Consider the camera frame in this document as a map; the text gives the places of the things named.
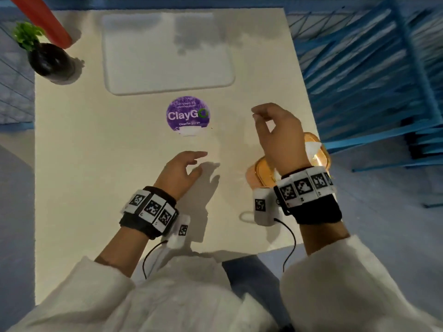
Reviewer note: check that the person's left hand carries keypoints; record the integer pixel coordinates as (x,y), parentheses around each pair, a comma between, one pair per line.
(174,176)

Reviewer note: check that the person's right hand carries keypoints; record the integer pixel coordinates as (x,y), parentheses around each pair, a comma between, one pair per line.
(285,141)

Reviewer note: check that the person's left thumb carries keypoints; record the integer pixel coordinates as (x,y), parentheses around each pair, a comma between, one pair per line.
(194,172)

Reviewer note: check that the person's right thumb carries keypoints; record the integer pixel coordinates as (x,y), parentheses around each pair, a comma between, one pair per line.
(261,133)

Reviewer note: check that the person's left forearm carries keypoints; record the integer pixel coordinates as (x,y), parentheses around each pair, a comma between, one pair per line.
(124,247)

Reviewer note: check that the person's right forearm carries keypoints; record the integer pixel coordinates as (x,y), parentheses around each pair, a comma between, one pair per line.
(322,235)

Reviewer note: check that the black marker wristband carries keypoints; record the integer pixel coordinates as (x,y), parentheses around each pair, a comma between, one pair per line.
(308,195)
(152,209)

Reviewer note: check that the round purple sticker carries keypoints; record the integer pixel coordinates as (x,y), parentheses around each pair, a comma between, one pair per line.
(187,115)

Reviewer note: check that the orange lidded food container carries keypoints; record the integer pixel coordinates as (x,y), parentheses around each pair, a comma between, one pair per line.
(320,153)

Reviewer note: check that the white rectangular tray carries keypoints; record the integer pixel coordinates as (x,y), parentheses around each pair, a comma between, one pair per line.
(166,65)

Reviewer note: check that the dark blue trousers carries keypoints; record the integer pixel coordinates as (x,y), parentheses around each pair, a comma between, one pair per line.
(252,280)

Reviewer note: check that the white fleece jacket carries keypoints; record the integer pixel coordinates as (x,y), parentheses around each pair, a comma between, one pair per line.
(193,297)

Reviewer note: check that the black pot with green plant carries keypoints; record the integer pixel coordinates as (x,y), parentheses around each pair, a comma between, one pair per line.
(50,60)

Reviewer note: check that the red-orange bar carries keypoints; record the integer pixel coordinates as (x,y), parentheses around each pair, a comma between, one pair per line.
(43,18)

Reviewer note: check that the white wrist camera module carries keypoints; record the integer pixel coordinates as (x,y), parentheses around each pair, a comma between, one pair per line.
(262,207)
(178,233)

